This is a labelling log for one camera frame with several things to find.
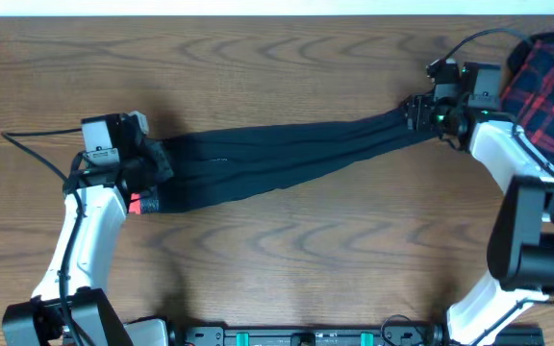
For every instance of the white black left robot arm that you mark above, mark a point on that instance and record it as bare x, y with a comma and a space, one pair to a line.
70, 301

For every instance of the red navy plaid garment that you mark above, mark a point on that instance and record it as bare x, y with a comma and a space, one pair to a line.
530, 94

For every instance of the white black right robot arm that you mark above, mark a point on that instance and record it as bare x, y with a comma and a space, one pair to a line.
520, 253

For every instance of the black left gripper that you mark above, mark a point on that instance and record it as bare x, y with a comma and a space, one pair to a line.
163, 164

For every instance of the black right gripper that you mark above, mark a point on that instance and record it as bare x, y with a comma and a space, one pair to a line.
416, 117

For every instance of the black mounting rail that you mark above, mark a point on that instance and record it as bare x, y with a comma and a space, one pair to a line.
395, 332

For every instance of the black leggings red waistband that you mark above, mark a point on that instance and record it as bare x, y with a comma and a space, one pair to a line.
221, 166

